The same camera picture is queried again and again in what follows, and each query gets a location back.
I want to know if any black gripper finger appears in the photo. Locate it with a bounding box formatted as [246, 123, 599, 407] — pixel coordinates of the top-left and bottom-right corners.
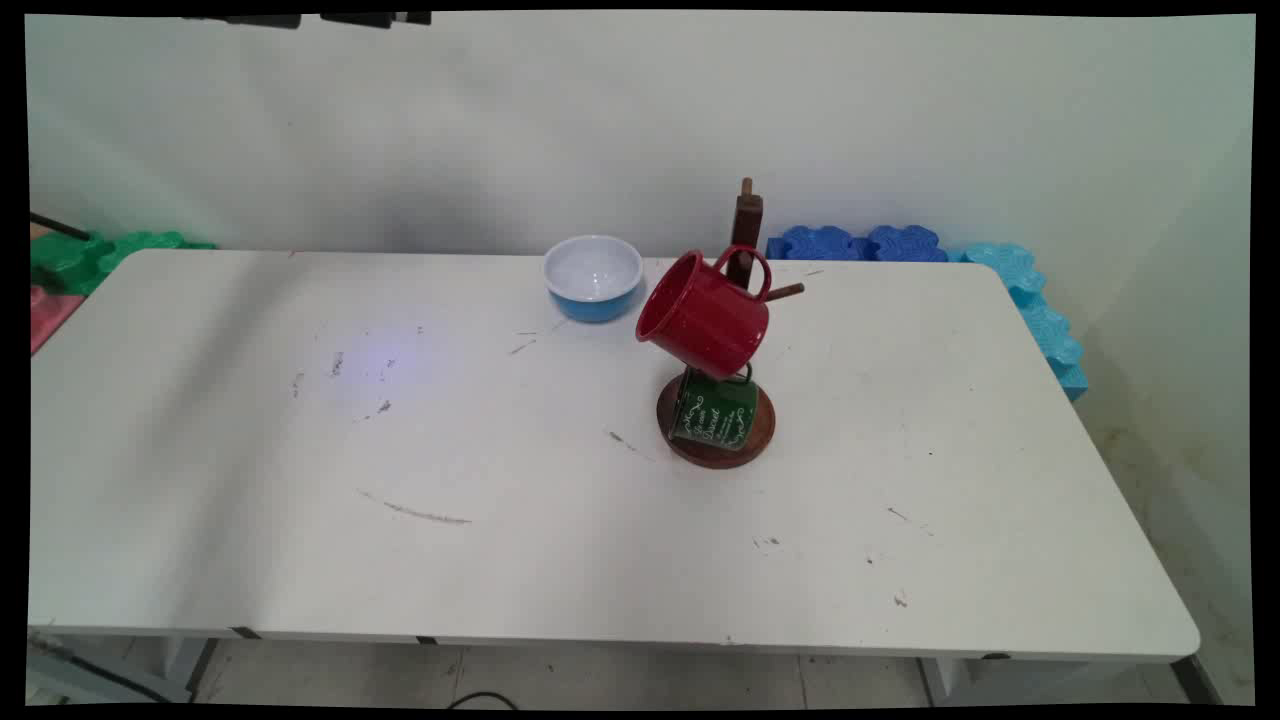
[184, 14, 302, 30]
[320, 12, 432, 29]

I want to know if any red enamel mug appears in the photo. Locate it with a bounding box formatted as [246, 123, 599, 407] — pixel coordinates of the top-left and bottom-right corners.
[635, 244, 773, 382]

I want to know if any thin black rod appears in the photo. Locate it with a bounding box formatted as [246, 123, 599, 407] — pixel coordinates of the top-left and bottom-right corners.
[30, 212, 92, 242]

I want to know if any green foam puzzle mat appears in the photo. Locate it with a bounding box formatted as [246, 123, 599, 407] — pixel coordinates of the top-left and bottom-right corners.
[30, 230, 217, 298]

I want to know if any blue bowl white inside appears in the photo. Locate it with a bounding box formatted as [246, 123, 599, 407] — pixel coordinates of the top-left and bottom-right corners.
[543, 235, 645, 324]

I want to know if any red foam puzzle mat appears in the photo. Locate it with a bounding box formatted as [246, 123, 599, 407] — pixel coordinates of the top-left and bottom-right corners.
[30, 285, 87, 356]

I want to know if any brown wooden mug tree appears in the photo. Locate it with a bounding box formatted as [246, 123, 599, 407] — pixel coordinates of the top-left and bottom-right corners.
[656, 178, 806, 471]

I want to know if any dark blue foam mat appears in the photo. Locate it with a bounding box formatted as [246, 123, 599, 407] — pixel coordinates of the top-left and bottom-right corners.
[765, 225, 869, 263]
[865, 225, 949, 264]

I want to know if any green enamel mug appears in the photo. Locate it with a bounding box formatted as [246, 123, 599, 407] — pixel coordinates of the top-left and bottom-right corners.
[667, 365, 761, 453]

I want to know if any light blue foam mat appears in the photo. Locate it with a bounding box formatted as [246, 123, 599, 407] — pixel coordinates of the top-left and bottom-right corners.
[960, 241, 1090, 402]

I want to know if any grey table leg frame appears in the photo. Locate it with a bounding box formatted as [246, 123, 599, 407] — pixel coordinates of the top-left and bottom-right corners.
[918, 655, 1223, 707]
[28, 630, 217, 705]

